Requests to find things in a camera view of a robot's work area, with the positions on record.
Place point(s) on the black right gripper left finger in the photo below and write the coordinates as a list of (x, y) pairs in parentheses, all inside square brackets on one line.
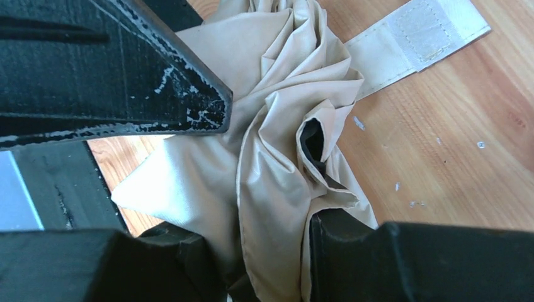
[(166, 263)]

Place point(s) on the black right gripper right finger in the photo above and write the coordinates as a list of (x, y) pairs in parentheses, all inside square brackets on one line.
[(353, 262)]

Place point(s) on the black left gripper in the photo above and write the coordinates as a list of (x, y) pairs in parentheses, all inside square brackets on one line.
[(80, 70)]

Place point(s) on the beige umbrella with black shaft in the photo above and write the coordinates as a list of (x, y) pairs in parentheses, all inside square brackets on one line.
[(251, 191)]

